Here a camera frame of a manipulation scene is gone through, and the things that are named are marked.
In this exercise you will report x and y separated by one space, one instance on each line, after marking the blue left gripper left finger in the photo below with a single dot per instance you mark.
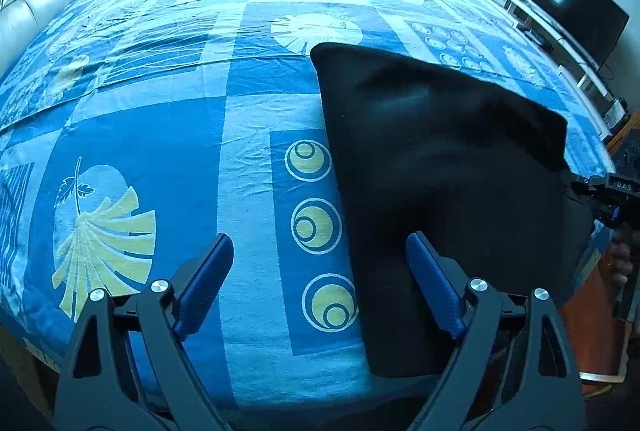
196 285

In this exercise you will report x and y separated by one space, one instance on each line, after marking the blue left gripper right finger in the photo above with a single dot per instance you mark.
438 291

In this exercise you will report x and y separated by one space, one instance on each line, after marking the black studded pants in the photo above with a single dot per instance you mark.
477 169

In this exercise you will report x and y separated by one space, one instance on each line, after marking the person right hand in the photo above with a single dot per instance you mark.
618 258

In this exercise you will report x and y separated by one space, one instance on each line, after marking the white tv stand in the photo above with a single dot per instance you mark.
608 111

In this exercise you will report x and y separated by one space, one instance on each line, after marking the black flat television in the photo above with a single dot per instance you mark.
596 25

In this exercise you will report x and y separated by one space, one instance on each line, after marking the blue patterned bed sheet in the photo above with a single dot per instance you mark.
134 131

